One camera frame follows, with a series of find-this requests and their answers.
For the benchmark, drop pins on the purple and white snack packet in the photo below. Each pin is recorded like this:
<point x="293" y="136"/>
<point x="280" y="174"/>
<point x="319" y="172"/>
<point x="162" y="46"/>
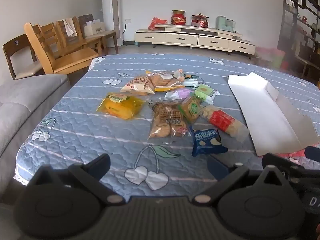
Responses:
<point x="181" y="93"/>

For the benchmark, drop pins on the light green snack packet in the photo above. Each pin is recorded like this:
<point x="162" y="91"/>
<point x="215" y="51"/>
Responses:
<point x="205" y="92"/>

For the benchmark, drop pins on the brown cracker packet green label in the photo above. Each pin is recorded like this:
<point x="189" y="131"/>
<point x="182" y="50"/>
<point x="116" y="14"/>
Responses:
<point x="191" y="108"/>

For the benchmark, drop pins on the clear cookie packet yellow band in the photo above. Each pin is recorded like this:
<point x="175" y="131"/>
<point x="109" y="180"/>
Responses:
<point x="162" y="81"/>

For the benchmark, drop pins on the white wall outlet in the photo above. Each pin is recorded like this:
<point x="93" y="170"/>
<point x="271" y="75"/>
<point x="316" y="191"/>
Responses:
<point x="128" y="20"/>

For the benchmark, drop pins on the pink basin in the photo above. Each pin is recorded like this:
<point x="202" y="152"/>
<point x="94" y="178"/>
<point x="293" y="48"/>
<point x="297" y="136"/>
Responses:
<point x="277" y="51"/>
<point x="262" y="52"/>

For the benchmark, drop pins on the white cardboard tray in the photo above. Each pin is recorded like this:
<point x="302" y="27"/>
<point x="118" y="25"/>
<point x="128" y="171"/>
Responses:
<point x="265" y="120"/>

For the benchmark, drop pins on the small red ornament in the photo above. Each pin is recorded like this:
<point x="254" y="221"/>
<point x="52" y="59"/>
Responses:
<point x="304" y="19"/>

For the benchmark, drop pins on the green bucket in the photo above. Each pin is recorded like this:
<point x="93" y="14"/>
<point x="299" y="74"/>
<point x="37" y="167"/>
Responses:
<point x="278" y="61"/>

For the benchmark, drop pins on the white standing air conditioner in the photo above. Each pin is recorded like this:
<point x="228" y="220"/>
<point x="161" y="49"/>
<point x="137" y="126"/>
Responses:
<point x="110" y="12"/>

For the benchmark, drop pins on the clear brown biscuit packet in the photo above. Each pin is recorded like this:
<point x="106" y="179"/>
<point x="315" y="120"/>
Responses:
<point x="167" y="120"/>

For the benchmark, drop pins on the green and white snack packet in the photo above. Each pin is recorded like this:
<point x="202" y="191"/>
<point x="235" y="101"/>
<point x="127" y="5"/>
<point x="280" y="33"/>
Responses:
<point x="191" y="80"/>

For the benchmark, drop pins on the red bucket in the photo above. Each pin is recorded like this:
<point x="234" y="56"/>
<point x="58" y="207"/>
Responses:
<point x="284" y="65"/>

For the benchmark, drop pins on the white towel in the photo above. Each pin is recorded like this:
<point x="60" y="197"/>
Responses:
<point x="70" y="27"/>

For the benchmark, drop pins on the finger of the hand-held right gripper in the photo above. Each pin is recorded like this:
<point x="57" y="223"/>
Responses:
<point x="282" y="162"/>
<point x="313" y="153"/>

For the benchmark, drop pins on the white box on chair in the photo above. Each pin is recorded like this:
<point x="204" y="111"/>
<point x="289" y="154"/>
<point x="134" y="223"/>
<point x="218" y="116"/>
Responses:
<point x="94" y="28"/>

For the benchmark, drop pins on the orange and white snack packet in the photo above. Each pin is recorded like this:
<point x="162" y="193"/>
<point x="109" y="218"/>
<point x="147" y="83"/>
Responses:
<point x="179" y="75"/>

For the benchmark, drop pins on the blue cherry print quilted blanket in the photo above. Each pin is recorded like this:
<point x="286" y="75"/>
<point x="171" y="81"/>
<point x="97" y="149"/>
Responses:
<point x="87" y="135"/>

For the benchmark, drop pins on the dark wooden display shelf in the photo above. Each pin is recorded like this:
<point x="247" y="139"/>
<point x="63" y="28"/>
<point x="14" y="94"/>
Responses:
<point x="300" y="17"/>

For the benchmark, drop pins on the mint green kitchen appliance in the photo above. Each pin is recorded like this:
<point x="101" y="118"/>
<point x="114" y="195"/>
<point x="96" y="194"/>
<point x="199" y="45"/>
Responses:
<point x="225" y="23"/>

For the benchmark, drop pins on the red plastic bag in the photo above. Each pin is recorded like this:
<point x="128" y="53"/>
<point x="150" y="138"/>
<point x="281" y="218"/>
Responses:
<point x="157" y="23"/>

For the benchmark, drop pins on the blue snack packet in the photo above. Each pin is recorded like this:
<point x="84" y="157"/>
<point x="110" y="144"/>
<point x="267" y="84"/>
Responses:
<point x="206" y="142"/>

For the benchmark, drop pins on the light wooden chair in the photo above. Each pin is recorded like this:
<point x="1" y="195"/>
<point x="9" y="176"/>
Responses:
<point x="82" y="41"/>
<point x="70" y="58"/>
<point x="51" y="35"/>

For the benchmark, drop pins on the rice cracker packet red label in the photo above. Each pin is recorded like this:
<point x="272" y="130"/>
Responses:
<point x="222" y="121"/>

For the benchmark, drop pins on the cream tv cabinet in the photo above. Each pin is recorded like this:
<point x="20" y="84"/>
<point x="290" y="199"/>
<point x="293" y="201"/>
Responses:
<point x="190" y="40"/>

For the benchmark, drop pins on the red drum-shaped jar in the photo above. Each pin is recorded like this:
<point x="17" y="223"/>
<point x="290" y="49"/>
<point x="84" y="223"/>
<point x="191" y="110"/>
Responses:
<point x="178" y="17"/>

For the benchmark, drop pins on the yellow bread packet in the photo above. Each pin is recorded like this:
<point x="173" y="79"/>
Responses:
<point x="120" y="106"/>

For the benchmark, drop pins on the beige snack packet red seal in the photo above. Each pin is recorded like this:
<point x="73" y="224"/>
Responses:
<point x="137" y="85"/>

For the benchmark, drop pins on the grey sofa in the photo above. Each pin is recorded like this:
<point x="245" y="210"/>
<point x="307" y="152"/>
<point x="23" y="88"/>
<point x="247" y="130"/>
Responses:
<point x="20" y="105"/>

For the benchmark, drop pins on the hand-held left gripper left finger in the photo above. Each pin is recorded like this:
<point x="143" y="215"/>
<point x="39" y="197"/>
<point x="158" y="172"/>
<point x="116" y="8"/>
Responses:
<point x="101" y="160"/>

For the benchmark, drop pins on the red pavilion gift box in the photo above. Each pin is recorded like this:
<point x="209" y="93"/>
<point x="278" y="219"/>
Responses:
<point x="200" y="21"/>

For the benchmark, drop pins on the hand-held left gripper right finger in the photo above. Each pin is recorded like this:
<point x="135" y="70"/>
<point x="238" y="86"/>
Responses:
<point x="217" y="168"/>

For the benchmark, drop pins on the dark wooden chair cream seat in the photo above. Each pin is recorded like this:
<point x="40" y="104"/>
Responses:
<point x="22" y="62"/>
<point x="107" y="33"/>

